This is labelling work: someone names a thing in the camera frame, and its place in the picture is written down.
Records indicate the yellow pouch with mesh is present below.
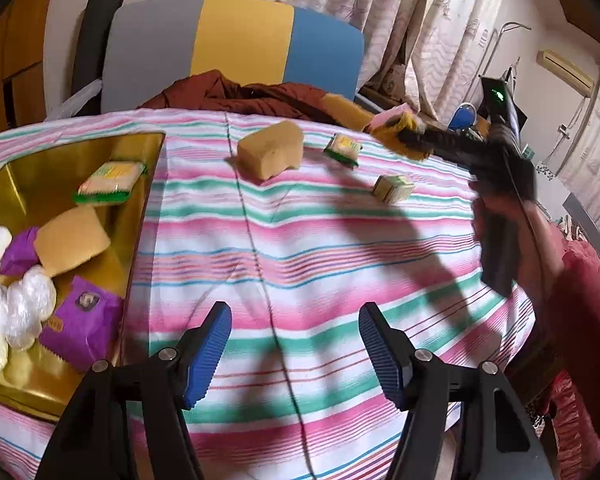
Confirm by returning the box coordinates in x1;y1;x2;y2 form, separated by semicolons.
321;93;432;160

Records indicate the green white small box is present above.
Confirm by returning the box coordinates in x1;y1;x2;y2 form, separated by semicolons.
372;174;415;205

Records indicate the large yellow sponge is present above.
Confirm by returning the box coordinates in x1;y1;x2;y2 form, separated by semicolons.
34;206;111;278

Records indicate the clear plastic bag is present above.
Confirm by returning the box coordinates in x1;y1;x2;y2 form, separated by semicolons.
0;266;57;371

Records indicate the yellow green scouring pad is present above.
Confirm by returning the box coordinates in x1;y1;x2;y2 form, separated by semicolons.
73;160;146;206

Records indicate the right hand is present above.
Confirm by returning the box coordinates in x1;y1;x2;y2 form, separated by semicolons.
469;181;564;312

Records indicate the blue cup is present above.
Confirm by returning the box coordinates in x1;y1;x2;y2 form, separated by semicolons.
448;102;477;131

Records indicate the purple snack packet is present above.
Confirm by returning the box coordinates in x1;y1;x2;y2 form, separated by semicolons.
38;276;123;372

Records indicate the striped pink green bedsheet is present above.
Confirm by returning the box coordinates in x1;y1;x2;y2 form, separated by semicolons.
0;110;534;479

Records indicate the patterned beige curtain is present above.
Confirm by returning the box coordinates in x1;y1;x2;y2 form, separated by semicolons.
271;0;502;124

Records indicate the dark red jacket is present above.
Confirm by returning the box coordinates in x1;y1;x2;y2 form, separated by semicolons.
140;70;337;125

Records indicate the grey yellow blue chair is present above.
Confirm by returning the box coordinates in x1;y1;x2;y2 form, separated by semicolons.
47;0;365;120

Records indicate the wall air conditioner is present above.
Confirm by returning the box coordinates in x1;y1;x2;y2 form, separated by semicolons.
536;49;595;98

